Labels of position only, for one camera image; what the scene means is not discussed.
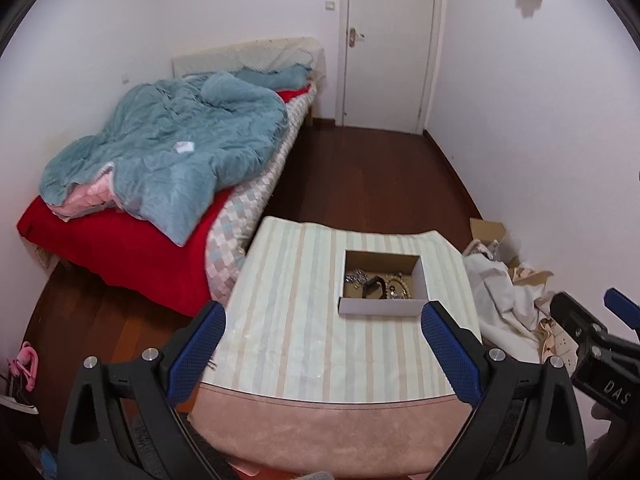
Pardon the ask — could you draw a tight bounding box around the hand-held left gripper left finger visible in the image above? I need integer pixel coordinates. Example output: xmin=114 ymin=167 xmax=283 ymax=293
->
xmin=57 ymin=301 xmax=227 ymax=480

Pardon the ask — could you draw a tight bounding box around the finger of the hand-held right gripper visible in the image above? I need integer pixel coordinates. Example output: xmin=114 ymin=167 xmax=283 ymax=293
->
xmin=604 ymin=287 xmax=640 ymax=333
xmin=550 ymin=291 xmax=610 ymax=357

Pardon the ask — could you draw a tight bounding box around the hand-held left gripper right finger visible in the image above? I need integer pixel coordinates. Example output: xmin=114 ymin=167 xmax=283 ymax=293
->
xmin=421 ymin=301 xmax=587 ymax=480

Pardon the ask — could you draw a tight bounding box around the wooden bead bracelet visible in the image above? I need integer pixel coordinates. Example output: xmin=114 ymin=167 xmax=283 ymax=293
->
xmin=387 ymin=271 xmax=414 ymax=301

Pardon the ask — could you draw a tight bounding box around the white cardboard box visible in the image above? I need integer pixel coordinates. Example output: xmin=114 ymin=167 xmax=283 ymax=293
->
xmin=337 ymin=249 xmax=430 ymax=318

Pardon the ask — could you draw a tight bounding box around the black smart band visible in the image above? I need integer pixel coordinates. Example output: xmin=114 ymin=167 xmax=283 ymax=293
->
xmin=361 ymin=277 xmax=389 ymax=301

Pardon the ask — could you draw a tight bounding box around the white power strip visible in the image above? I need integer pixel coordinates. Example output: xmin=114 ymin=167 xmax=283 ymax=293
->
xmin=541 ymin=329 xmax=579 ymax=367

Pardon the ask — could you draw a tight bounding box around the beige patterned cloth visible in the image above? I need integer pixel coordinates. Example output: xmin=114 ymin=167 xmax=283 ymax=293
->
xmin=509 ymin=264 xmax=557 ymax=313

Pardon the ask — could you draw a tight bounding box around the white cloth pile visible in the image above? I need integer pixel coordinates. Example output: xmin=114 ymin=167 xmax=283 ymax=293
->
xmin=461 ymin=242 xmax=542 ymax=347

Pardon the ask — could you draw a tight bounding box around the brown cardboard box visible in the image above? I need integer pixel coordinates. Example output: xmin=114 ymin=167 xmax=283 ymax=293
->
xmin=469 ymin=217 xmax=523 ymax=267

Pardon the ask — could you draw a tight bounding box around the checked bed sheet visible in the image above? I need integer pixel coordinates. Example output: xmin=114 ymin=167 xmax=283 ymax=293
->
xmin=204 ymin=92 xmax=317 ymax=303

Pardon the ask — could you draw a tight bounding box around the pink clothes hanger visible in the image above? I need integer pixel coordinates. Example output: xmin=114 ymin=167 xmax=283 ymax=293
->
xmin=7 ymin=341 xmax=41 ymax=392

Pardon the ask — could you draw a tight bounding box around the black and white shoe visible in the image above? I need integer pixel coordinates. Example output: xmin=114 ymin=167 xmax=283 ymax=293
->
xmin=0 ymin=360 xmax=40 ymax=415

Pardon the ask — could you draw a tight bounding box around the pink quilt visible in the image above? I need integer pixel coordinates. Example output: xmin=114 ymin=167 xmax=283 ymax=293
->
xmin=49 ymin=162 xmax=117 ymax=222

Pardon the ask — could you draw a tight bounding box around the blue duvet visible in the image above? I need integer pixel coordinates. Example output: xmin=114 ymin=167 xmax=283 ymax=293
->
xmin=39 ymin=65 xmax=313 ymax=247

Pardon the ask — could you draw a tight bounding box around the beige bed headboard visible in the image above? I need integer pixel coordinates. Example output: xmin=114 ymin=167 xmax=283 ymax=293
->
xmin=172 ymin=36 xmax=326 ymax=81

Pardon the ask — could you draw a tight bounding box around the white door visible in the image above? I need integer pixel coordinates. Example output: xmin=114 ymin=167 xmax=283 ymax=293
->
xmin=336 ymin=0 xmax=446 ymax=135

